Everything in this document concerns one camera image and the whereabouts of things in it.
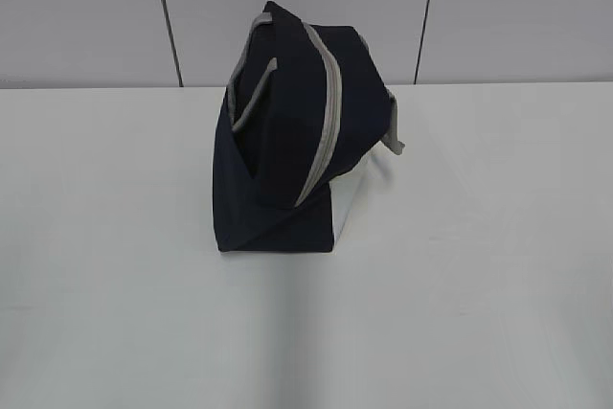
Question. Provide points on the navy blue lunch bag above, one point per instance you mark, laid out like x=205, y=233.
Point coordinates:
x=302, y=111

